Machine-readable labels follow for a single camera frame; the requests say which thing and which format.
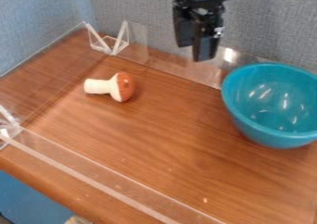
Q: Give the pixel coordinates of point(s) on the white brown toy mushroom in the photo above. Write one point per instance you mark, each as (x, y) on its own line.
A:
(119, 87)

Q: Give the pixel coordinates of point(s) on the clear acrylic left barrier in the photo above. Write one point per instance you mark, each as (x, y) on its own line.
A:
(79, 27)

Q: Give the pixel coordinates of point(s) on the blue plastic bowl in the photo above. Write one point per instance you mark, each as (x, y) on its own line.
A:
(270, 99)

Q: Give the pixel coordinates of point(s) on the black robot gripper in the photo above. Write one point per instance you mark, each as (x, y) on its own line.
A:
(198, 18)

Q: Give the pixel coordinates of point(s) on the clear acrylic barrier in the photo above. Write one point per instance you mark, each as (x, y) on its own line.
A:
(79, 27)
(152, 48)
(105, 180)

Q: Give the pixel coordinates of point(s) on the clear acrylic front barrier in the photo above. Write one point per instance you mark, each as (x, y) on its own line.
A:
(105, 180)

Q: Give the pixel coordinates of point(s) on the clear acrylic left bracket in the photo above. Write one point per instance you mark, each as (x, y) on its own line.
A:
(9, 124)

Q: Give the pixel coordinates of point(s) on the clear acrylic back barrier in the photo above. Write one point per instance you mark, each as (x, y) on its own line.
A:
(152, 48)

